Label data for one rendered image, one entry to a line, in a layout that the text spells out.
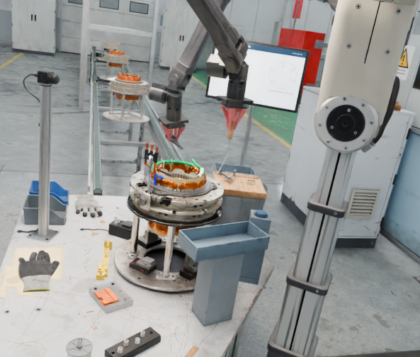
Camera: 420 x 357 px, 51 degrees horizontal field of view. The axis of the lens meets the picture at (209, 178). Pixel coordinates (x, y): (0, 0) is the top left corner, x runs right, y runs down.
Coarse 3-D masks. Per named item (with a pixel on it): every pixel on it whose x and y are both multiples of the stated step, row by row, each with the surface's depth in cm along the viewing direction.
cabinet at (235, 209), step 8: (224, 200) 163; (232, 200) 163; (240, 200) 163; (248, 200) 163; (256, 200) 163; (264, 200) 164; (224, 208) 164; (232, 208) 164; (240, 208) 164; (248, 208) 164; (256, 208) 165; (224, 216) 165; (232, 216) 165; (240, 216) 165; (248, 216) 166; (216, 224) 166
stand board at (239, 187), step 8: (216, 176) 172; (224, 176) 174; (232, 176) 175; (224, 184) 165; (232, 184) 167; (240, 184) 168; (248, 184) 169; (256, 184) 171; (224, 192) 161; (232, 192) 161; (240, 192) 161; (248, 192) 162; (256, 192) 162; (264, 192) 164
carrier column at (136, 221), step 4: (136, 216) 153; (136, 220) 154; (132, 224) 155; (136, 224) 154; (132, 228) 155; (136, 228) 155; (132, 232) 155; (136, 232) 155; (132, 236) 156; (136, 236) 156; (132, 240) 156; (136, 240) 156; (132, 244) 157; (136, 244) 157; (132, 248) 157; (136, 248) 158; (132, 252) 158; (136, 252) 159
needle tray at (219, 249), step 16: (224, 224) 132; (240, 224) 135; (192, 240) 128; (208, 240) 130; (224, 240) 131; (240, 240) 124; (256, 240) 126; (192, 256) 118; (208, 256) 119; (224, 256) 122; (240, 256) 127; (208, 272) 126; (224, 272) 126; (240, 272) 130; (208, 288) 127; (224, 288) 129; (208, 304) 128; (224, 304) 131; (208, 320) 130; (224, 320) 134
